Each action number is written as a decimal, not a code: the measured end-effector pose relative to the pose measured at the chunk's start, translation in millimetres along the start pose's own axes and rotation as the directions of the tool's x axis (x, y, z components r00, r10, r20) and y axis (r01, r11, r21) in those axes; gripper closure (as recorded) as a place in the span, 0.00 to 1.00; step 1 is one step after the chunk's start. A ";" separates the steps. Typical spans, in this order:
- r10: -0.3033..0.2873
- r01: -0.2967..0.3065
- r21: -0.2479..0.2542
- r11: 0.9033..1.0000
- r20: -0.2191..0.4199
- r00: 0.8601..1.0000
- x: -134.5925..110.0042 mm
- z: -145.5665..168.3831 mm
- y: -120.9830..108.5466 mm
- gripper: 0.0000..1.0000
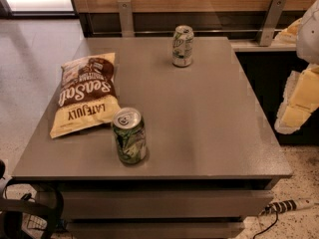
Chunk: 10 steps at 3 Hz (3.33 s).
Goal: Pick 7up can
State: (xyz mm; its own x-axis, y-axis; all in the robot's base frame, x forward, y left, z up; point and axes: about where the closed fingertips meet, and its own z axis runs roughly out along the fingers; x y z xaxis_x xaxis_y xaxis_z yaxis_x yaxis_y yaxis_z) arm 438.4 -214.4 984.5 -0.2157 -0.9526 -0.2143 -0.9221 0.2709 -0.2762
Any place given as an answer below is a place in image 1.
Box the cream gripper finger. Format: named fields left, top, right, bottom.
left=274, top=64, right=319, bottom=134

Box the grey drawer cabinet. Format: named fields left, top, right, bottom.
left=13, top=38, right=292, bottom=239

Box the left metal bracket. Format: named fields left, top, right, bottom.
left=118, top=0, right=135, bottom=37

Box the metal bracket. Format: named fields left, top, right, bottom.
left=118, top=0, right=135, bottom=37
left=256, top=0, right=287, bottom=47

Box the right metal bracket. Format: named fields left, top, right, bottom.
left=256, top=0, right=287, bottom=47

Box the white power strip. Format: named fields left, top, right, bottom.
left=260, top=198, right=317, bottom=216

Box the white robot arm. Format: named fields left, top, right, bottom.
left=274, top=0, right=319, bottom=134

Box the green soda can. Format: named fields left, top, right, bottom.
left=112, top=108, right=147, bottom=164

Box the white 7up can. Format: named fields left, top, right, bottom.
left=172, top=25, right=194, bottom=67

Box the Late July chips bag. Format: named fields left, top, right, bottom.
left=50, top=53, right=120, bottom=138

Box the black power cable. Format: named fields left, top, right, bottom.
left=252, top=210, right=279, bottom=239

